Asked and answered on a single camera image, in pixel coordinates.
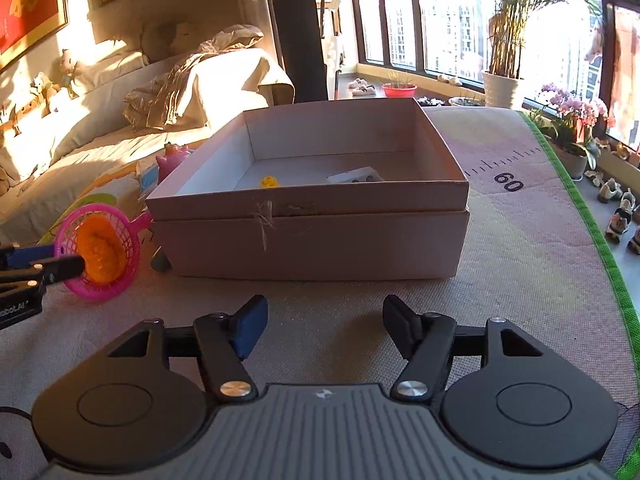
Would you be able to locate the small yellow toy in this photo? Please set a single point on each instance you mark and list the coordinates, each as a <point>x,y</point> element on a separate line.
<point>270,182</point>

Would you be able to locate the blue white card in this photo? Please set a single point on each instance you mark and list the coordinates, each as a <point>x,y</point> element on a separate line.
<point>148,179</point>

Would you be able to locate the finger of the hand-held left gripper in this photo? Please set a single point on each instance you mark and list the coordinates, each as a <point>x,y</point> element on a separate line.
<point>30,254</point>
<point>62,267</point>

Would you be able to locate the pink potted orchid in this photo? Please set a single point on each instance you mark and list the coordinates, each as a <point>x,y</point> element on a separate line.
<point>575,115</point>

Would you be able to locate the white stick vacuum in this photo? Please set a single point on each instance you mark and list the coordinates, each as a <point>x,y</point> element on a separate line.
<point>331,20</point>

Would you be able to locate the small plush doll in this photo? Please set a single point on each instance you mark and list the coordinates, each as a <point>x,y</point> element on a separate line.
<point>44,85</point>
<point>69,72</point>

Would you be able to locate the pair of white slippers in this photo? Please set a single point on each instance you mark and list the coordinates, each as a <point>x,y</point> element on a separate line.
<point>362,86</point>

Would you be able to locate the beige cardboard box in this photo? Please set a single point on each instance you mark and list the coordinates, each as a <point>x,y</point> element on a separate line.
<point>310,240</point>

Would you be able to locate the red plastic basin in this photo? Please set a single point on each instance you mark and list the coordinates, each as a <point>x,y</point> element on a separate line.
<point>399,90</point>

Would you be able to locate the orange sponge ball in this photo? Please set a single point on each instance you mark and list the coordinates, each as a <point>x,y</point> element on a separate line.
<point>102,250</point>

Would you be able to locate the hanging red cloth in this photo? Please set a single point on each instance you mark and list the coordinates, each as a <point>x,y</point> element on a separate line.
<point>625,75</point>

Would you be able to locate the potted palm white pot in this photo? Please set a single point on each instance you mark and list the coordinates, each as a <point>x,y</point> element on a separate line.
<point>505,85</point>

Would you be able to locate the pink pig toy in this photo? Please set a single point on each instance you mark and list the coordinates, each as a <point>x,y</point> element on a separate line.
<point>172,156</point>

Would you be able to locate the brown white sneaker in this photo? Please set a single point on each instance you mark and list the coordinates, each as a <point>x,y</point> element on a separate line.
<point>610,190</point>
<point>635,241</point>
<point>620,222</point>

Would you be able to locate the dark pillar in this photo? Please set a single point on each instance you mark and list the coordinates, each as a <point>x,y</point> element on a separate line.
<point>295,30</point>

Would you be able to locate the crumpled beige blanket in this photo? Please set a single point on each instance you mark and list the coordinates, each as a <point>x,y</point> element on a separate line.
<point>200,75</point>

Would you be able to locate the white card packet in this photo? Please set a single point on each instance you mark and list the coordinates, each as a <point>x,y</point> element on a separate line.
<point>355,176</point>

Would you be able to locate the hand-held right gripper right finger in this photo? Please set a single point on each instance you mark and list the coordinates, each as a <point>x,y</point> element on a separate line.
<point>400,327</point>

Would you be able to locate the beige sofa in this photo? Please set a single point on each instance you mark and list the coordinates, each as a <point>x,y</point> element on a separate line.
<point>75,125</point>

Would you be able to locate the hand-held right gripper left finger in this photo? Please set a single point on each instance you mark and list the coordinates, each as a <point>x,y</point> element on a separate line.
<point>251,327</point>

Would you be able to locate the red framed picture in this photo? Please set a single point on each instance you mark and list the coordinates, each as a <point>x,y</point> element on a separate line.
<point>27,5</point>

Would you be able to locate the pink plastic strainer basket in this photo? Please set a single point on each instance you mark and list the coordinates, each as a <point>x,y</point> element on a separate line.
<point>97,280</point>

